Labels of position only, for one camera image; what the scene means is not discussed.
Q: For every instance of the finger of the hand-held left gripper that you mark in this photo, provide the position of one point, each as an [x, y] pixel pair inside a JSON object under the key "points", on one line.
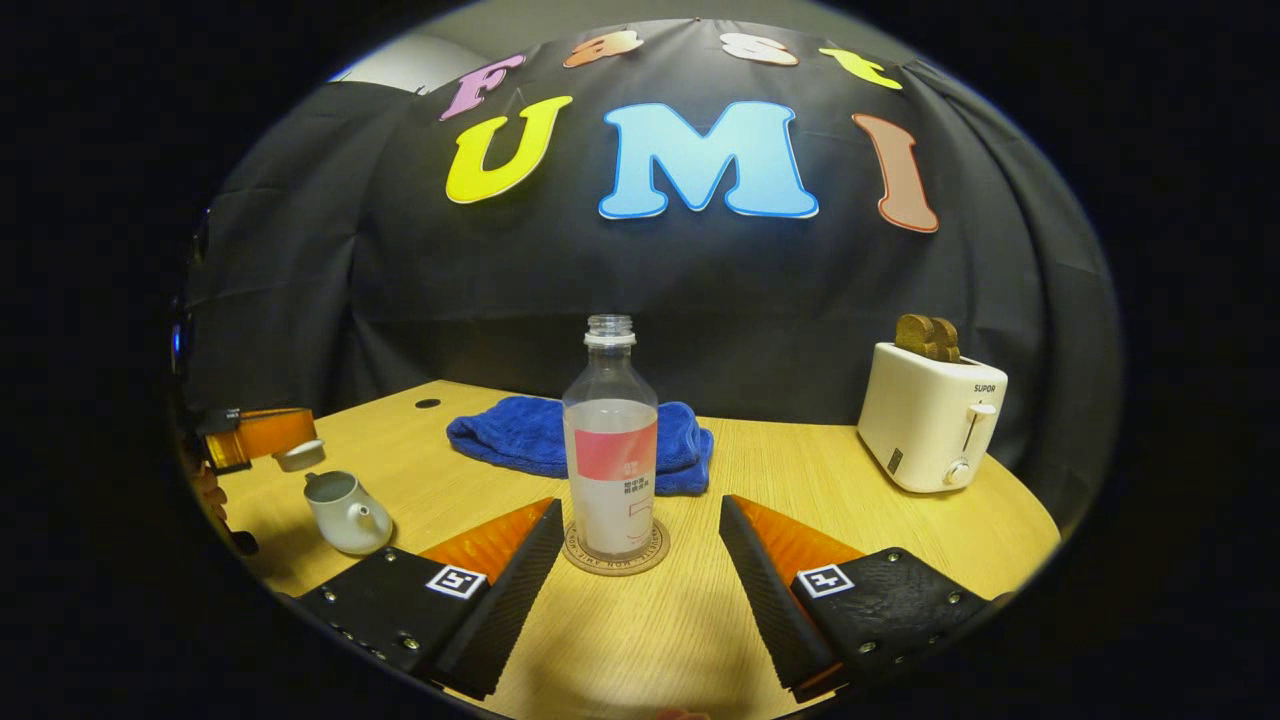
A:
{"points": [[270, 430]]}

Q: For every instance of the white toaster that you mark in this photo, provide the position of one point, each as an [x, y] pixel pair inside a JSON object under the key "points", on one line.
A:
{"points": [[925, 420]]}

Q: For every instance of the white teacup lid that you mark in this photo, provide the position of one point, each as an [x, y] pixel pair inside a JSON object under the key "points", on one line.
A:
{"points": [[298, 456]]}

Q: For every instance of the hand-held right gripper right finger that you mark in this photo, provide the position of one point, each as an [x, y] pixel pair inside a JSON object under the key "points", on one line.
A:
{"points": [[765, 600]]}

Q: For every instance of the white ceramic teacup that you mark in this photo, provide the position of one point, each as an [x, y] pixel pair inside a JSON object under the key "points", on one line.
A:
{"points": [[345, 515]]}

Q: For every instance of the brown toast slice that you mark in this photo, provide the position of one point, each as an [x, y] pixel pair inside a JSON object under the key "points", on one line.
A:
{"points": [[912, 335], [946, 342]]}

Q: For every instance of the blue towel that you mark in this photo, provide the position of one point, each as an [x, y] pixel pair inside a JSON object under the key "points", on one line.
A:
{"points": [[510, 435]]}

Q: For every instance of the round cork coaster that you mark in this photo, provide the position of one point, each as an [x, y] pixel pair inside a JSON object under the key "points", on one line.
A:
{"points": [[620, 567]]}

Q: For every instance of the clear plastic water bottle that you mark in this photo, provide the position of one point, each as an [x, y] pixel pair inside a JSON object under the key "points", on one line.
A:
{"points": [[610, 450]]}

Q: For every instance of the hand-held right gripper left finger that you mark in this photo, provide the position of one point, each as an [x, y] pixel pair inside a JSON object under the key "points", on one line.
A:
{"points": [[510, 610]]}

